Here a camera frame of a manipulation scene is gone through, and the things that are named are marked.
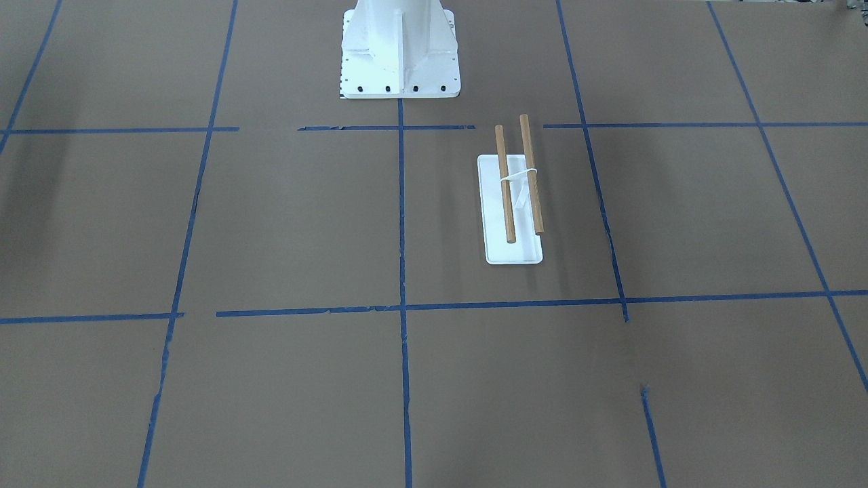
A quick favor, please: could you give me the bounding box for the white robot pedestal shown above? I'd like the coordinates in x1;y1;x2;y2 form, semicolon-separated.
339;1;462;100

